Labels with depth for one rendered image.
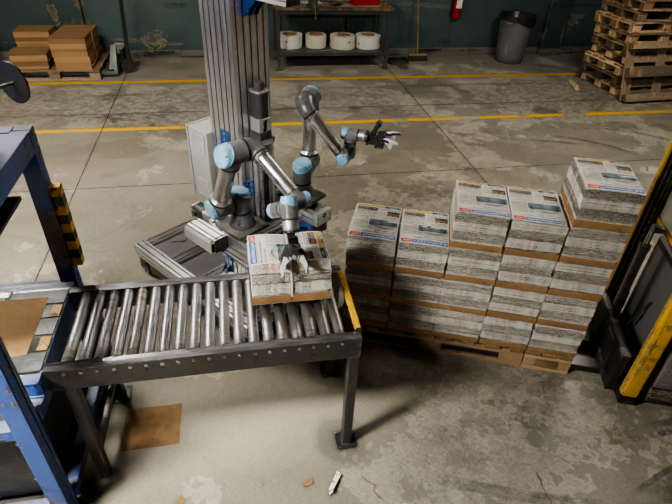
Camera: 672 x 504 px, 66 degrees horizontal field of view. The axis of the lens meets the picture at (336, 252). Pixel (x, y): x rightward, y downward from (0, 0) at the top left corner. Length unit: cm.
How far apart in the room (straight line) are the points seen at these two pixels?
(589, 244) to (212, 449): 226
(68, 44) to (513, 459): 739
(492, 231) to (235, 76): 159
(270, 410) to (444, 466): 100
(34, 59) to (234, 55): 591
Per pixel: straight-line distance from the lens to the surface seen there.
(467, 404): 327
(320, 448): 297
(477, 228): 290
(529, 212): 297
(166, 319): 253
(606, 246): 305
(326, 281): 245
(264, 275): 239
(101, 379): 247
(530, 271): 309
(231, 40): 286
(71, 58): 845
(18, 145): 249
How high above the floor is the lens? 248
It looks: 36 degrees down
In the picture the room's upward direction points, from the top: 3 degrees clockwise
